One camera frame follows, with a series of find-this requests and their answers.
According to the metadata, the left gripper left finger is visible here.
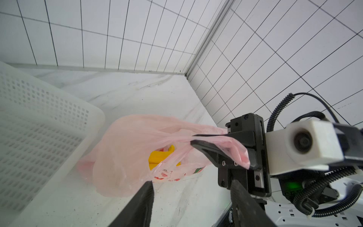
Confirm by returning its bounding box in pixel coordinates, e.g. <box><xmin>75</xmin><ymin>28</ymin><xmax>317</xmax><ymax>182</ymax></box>
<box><xmin>109</xmin><ymin>181</ymin><xmax>155</xmax><ymax>227</ymax></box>

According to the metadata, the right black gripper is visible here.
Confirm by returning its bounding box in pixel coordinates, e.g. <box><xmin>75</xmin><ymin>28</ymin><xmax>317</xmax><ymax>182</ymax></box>
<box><xmin>189</xmin><ymin>113</ymin><xmax>273</xmax><ymax>198</ymax></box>

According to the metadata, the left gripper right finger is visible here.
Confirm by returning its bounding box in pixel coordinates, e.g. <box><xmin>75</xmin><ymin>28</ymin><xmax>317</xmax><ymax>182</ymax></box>
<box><xmin>230</xmin><ymin>180</ymin><xmax>276</xmax><ymax>227</ymax></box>

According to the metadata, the single yellow banana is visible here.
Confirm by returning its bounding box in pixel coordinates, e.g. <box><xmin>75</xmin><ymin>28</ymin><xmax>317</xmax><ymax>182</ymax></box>
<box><xmin>148</xmin><ymin>145</ymin><xmax>176</xmax><ymax>171</ymax></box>

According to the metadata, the pink plastic bag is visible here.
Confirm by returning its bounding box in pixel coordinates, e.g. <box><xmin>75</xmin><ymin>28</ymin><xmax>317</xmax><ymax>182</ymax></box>
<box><xmin>77</xmin><ymin>115</ymin><xmax>251</xmax><ymax>197</ymax></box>

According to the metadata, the white perforated plastic basket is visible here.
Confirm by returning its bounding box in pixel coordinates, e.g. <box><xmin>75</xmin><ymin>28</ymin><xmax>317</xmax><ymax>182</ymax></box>
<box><xmin>1</xmin><ymin>63</ymin><xmax>105</xmax><ymax>227</ymax></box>

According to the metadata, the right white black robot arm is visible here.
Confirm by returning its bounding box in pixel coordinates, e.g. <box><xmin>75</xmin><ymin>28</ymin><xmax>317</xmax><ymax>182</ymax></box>
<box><xmin>190</xmin><ymin>111</ymin><xmax>363</xmax><ymax>227</ymax></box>

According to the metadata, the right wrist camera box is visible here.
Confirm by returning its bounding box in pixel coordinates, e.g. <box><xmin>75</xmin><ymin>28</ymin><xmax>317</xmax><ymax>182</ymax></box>
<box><xmin>265</xmin><ymin>117</ymin><xmax>363</xmax><ymax>176</ymax></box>

